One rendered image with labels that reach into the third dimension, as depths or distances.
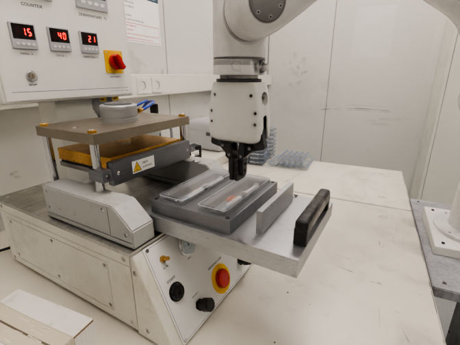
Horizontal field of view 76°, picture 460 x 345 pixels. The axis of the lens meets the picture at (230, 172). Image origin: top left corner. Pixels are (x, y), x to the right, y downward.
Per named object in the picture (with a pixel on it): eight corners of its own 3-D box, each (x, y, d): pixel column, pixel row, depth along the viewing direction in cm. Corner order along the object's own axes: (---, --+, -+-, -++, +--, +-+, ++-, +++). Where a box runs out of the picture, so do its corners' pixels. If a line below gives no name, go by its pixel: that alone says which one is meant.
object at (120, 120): (27, 164, 65) (14, 104, 60) (135, 139, 90) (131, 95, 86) (100, 183, 53) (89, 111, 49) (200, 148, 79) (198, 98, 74)
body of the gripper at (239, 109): (276, 73, 49) (273, 139, 52) (224, 72, 54) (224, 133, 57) (257, 72, 43) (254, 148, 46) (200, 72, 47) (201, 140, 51)
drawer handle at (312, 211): (292, 244, 43) (294, 220, 42) (317, 206, 56) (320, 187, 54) (305, 248, 42) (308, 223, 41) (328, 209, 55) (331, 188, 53)
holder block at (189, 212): (151, 211, 53) (150, 198, 53) (211, 179, 70) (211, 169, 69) (229, 235, 46) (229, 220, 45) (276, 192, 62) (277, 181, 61)
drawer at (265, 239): (142, 230, 55) (137, 191, 52) (208, 191, 73) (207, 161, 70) (296, 283, 41) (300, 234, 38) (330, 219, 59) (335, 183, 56)
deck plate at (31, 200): (-6, 200, 70) (-7, 197, 69) (114, 163, 98) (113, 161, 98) (130, 258, 48) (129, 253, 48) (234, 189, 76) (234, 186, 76)
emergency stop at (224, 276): (217, 291, 62) (210, 275, 62) (226, 281, 65) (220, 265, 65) (222, 291, 61) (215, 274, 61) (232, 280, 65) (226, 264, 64)
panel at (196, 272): (183, 346, 51) (141, 250, 50) (256, 258, 76) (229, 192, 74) (191, 347, 50) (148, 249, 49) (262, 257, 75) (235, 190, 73)
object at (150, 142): (60, 165, 64) (52, 122, 61) (137, 145, 82) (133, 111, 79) (113, 179, 56) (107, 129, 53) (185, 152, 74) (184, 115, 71)
